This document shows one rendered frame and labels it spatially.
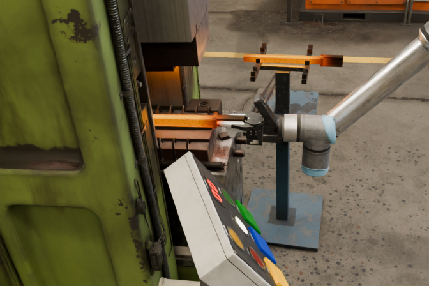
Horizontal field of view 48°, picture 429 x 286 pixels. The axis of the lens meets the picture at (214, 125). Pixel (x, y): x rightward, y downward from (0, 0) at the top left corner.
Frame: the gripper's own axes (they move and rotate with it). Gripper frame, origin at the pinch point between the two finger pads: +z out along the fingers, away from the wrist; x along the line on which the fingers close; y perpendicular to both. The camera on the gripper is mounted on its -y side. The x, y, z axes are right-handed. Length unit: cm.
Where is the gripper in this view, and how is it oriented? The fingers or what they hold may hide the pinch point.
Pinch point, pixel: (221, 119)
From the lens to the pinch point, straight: 160.4
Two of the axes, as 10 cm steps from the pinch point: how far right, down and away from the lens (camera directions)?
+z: -9.9, -0.4, 1.5
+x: 1.5, -5.5, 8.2
